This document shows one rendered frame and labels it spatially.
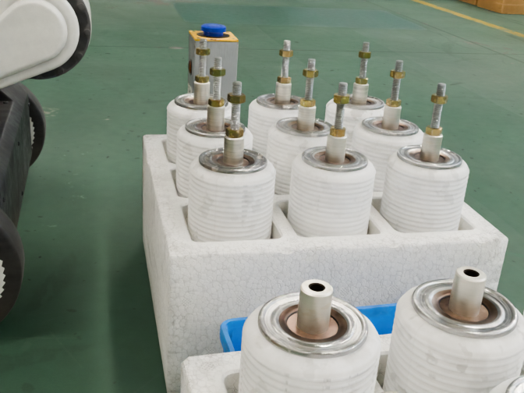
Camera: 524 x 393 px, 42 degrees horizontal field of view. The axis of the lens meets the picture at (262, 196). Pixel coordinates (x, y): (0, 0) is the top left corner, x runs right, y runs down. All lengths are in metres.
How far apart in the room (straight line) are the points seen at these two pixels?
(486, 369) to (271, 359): 0.15
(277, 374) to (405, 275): 0.37
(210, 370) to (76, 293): 0.47
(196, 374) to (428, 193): 0.37
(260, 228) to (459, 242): 0.23
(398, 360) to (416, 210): 0.31
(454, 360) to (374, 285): 0.30
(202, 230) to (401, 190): 0.24
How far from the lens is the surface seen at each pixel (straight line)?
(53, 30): 0.95
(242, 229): 0.74
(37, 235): 1.16
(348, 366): 0.45
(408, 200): 0.81
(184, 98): 0.98
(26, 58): 0.96
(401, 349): 0.52
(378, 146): 0.89
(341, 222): 0.77
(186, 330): 0.75
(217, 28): 1.11
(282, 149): 0.86
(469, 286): 0.51
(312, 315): 0.46
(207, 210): 0.73
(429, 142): 0.82
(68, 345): 0.89
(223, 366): 0.55
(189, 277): 0.72
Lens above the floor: 0.51
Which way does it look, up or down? 23 degrees down
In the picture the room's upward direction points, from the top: 4 degrees clockwise
